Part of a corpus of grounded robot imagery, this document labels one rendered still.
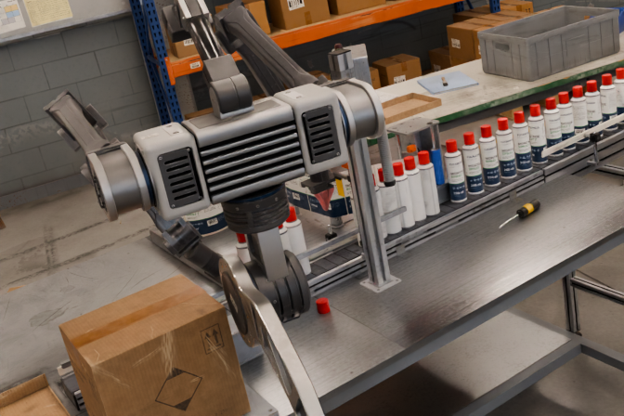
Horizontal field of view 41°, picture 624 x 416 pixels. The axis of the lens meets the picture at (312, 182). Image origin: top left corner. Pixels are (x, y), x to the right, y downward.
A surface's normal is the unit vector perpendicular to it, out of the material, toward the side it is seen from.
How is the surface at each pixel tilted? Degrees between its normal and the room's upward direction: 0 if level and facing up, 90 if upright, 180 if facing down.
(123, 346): 0
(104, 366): 90
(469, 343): 0
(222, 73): 44
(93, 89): 90
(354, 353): 0
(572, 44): 90
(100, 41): 90
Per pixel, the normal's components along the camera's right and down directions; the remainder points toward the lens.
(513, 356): -0.18, -0.92
